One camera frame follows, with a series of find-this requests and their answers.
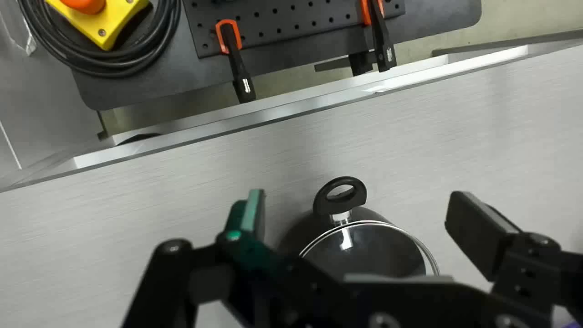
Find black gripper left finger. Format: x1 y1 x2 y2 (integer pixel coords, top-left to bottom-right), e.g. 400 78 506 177
119 188 287 328

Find yellow emergency stop box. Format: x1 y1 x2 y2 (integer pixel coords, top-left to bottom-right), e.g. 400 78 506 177
43 0 150 51

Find black coiled cable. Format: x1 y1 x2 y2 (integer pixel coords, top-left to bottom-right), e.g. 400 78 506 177
16 0 183 80

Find black cooking pot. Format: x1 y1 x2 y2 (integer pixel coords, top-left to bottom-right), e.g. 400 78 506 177
280 175 438 281

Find orange and black clamp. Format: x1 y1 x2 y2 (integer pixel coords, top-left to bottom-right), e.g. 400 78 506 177
211 16 258 104
347 0 398 78

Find glass pot lid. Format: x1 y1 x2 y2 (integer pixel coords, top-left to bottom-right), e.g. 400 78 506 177
296 217 440 279

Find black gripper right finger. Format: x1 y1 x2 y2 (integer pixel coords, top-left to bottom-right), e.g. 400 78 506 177
444 190 583 328

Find black perforated board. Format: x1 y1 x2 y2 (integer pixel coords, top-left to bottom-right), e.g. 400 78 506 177
180 0 407 60

